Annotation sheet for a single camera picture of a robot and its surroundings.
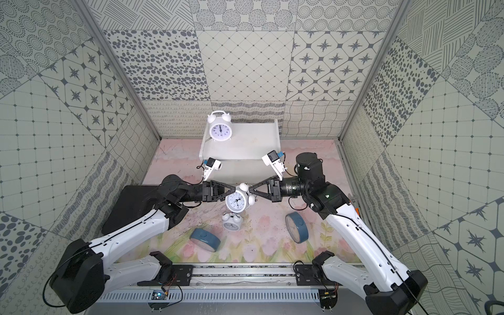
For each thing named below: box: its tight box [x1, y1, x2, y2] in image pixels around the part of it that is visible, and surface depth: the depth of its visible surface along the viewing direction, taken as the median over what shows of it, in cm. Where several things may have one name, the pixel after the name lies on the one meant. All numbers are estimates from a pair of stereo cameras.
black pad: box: [101, 185, 160, 235], surface depth 90 cm
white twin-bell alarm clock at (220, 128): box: [207, 110, 233, 142], surface depth 72 cm
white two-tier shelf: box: [198, 118, 281, 186], surface depth 74 cm
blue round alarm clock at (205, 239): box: [189, 228, 222, 253], surface depth 75 cm
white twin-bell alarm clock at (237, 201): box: [225, 182, 258, 214], surface depth 61 cm
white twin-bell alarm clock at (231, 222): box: [221, 211, 244, 232], surface depth 82 cm
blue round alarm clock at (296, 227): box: [284, 211, 309, 244], surface depth 78 cm
